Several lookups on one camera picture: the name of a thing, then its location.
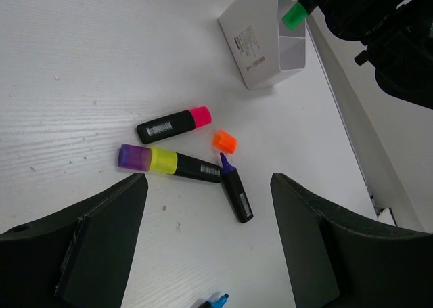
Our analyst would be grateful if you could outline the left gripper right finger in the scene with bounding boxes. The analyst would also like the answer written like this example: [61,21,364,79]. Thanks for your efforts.
[271,173,432,307]

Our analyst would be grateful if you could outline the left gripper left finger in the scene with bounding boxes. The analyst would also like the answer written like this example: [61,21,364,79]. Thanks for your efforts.
[1,173,148,307]

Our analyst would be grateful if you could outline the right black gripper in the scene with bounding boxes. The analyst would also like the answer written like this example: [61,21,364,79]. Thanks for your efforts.
[304,0,432,44]

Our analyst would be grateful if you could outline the green cap black highlighter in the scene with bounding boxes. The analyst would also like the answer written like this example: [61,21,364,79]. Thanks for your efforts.
[281,0,318,30]

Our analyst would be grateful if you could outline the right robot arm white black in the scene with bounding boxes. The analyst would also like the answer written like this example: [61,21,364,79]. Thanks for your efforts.
[307,0,432,109]

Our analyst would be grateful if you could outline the white compartment pen holder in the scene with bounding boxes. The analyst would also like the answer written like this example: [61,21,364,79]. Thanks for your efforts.
[219,0,306,90]

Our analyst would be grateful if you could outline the purple highlighter cap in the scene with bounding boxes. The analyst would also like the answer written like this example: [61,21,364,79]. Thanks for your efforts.
[118,144,152,171]

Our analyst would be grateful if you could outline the blue tip black highlighter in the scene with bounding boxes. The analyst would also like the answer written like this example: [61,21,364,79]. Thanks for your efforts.
[191,294,229,308]

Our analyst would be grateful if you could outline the purple tip black highlighter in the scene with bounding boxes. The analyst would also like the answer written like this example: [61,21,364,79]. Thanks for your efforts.
[220,152,254,223]

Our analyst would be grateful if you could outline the yellow cap black highlighter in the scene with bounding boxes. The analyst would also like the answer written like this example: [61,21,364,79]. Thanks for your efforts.
[150,147,222,183]

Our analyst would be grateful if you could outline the pink cap black highlighter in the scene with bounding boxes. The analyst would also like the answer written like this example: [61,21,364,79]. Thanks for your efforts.
[136,106,212,144]

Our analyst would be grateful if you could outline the orange highlighter cap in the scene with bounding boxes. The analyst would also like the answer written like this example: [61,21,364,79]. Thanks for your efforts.
[212,129,237,154]

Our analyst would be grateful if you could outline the aluminium rail right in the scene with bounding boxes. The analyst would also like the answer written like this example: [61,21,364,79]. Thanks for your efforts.
[306,17,426,232]

